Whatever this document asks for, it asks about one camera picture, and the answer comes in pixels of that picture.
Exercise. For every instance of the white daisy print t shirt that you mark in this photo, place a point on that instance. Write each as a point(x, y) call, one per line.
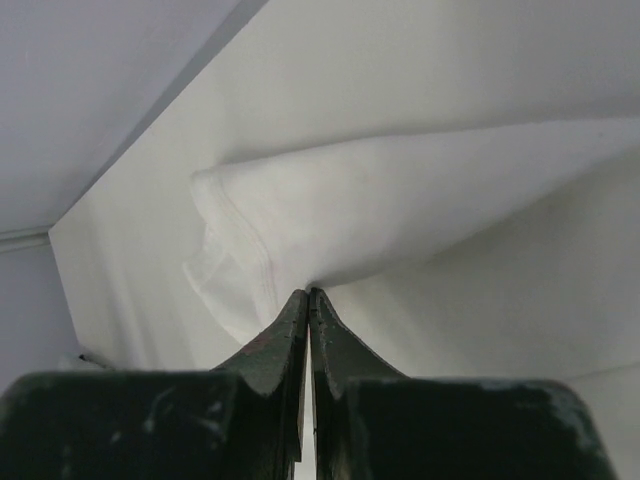
point(508, 251)

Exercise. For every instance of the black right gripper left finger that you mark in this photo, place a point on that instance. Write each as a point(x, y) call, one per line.
point(240, 420)

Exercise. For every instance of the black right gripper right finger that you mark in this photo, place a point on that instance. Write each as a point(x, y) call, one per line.
point(373, 422)

